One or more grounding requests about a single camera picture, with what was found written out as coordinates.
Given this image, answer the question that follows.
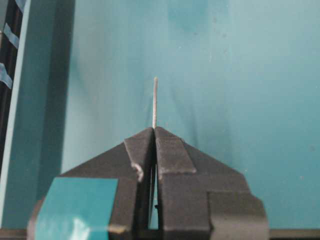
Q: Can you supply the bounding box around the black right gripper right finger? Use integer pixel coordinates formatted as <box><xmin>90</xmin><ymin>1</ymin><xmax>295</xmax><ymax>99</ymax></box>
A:
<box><xmin>154</xmin><ymin>127</ymin><xmax>266</xmax><ymax>240</ymax></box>

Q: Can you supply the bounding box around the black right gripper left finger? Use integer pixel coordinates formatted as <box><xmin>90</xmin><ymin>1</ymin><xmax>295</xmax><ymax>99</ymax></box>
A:
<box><xmin>27</xmin><ymin>127</ymin><xmax>153</xmax><ymax>240</ymax></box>

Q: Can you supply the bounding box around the thin grey wire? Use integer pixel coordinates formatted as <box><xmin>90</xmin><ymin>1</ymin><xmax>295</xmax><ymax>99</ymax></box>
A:
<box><xmin>151</xmin><ymin>76</ymin><xmax>159</xmax><ymax>130</ymax></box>

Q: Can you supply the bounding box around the long black aluminium rail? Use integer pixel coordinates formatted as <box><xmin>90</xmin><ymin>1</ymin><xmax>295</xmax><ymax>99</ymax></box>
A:
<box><xmin>0</xmin><ymin>0</ymin><xmax>32</xmax><ymax>156</ymax></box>

